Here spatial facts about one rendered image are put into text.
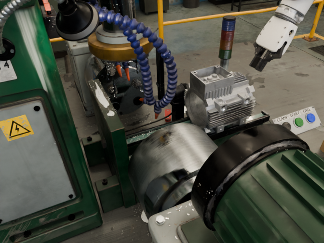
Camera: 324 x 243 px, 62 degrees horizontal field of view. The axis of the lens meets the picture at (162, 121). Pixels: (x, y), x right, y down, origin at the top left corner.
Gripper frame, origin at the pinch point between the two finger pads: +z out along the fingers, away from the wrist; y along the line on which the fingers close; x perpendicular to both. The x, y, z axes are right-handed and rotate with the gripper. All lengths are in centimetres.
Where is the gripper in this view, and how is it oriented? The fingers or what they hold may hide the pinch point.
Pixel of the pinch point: (258, 63)
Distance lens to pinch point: 99.0
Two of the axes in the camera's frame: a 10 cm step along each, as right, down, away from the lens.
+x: -8.1, -1.6, -5.7
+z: -4.3, 8.2, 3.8
